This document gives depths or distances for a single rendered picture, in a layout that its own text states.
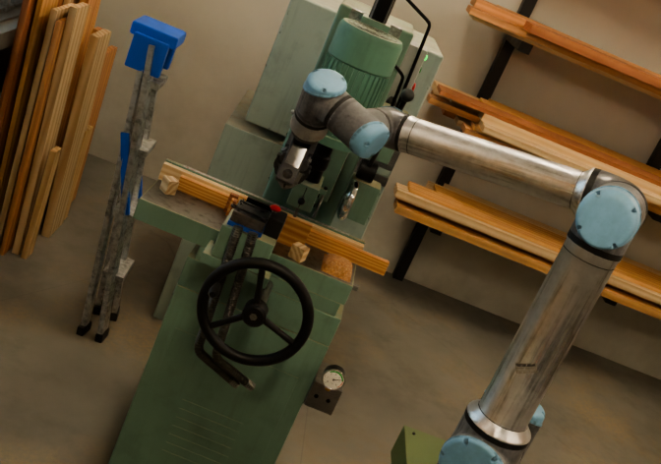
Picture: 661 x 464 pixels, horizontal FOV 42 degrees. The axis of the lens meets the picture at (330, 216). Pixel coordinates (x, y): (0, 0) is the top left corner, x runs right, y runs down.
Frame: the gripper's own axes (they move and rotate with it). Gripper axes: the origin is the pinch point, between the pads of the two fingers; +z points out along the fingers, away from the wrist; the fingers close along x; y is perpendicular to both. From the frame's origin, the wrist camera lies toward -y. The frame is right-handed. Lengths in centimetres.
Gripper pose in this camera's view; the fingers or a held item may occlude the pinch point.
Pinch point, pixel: (283, 187)
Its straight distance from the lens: 220.2
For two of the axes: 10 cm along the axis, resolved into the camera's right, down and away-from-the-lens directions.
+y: 2.7, -7.1, 6.5
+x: -9.2, -3.9, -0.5
